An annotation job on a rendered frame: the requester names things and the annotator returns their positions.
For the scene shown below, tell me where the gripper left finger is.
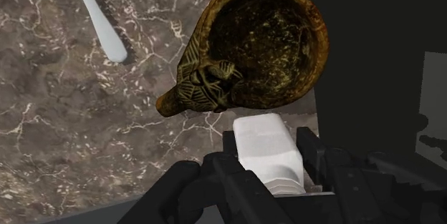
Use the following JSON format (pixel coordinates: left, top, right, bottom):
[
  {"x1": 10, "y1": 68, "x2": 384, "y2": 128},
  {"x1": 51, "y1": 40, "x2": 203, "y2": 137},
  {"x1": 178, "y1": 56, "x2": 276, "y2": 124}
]
[{"x1": 117, "y1": 130, "x2": 294, "y2": 224}]

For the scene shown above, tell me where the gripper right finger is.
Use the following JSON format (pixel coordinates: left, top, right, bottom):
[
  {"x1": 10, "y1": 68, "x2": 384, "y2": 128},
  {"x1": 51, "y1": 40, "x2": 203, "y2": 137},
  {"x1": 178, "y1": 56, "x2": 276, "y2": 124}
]
[{"x1": 296, "y1": 126, "x2": 447, "y2": 224}]

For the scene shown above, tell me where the white rectangular bottle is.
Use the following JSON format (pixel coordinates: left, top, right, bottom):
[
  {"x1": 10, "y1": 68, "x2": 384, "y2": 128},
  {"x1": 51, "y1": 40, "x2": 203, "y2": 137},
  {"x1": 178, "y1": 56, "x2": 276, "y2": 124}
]
[{"x1": 232, "y1": 112, "x2": 307, "y2": 196}]

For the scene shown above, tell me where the brown carved ceramic bowl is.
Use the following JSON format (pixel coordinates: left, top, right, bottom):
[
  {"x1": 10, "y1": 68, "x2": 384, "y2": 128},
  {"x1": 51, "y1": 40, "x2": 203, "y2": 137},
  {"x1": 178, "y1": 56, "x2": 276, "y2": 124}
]
[{"x1": 155, "y1": 0, "x2": 330, "y2": 118}]

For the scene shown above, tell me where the white utensil handle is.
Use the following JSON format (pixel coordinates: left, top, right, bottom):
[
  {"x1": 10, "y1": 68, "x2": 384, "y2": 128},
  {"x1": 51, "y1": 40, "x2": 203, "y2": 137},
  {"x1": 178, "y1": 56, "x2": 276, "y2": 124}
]
[{"x1": 67, "y1": 0, "x2": 128, "y2": 64}]

